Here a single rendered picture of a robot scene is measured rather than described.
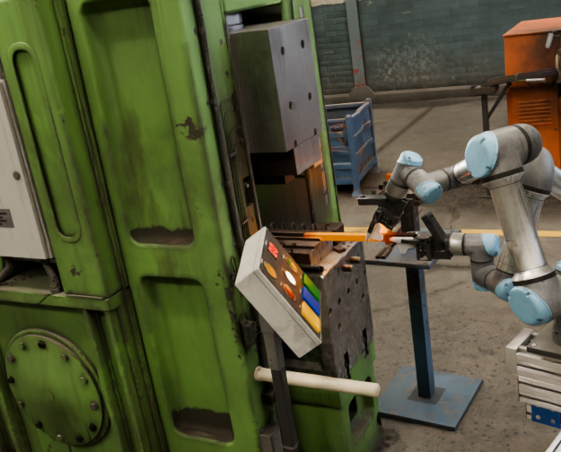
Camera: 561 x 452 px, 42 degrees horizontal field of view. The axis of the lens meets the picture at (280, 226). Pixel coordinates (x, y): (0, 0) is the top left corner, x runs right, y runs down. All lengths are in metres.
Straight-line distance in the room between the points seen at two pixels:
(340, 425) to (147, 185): 1.16
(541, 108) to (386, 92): 4.85
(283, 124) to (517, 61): 3.73
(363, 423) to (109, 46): 1.76
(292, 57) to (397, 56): 7.96
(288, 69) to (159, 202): 0.62
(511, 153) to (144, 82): 1.15
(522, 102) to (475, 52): 4.24
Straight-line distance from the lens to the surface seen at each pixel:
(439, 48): 10.23
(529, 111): 5.96
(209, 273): 2.39
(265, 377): 2.55
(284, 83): 2.41
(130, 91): 2.43
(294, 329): 1.98
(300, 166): 2.48
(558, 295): 2.06
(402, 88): 10.45
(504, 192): 2.02
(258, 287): 1.93
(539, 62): 5.90
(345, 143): 6.35
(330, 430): 2.88
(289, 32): 2.47
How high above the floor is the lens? 1.91
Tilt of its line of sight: 19 degrees down
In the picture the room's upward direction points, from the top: 9 degrees counter-clockwise
